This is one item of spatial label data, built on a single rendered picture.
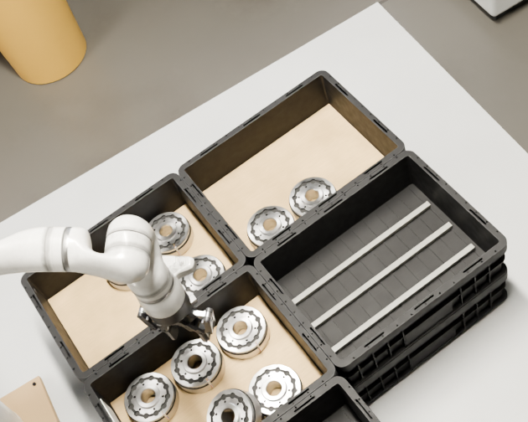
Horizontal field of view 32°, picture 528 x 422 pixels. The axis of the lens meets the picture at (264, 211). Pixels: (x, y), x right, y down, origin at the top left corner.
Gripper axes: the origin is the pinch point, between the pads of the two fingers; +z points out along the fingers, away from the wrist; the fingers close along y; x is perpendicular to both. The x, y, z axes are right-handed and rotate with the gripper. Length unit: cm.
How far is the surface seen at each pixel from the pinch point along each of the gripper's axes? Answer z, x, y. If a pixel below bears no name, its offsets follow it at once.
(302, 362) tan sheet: 17.6, 2.9, 17.1
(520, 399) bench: 31, 4, 58
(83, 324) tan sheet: 17.5, 7.6, -31.2
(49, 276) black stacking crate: 11.5, 15.4, -38.8
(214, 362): 14.7, 0.5, 0.6
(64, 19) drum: 80, 155, -111
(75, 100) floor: 101, 133, -109
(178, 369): 14.7, -1.7, -6.6
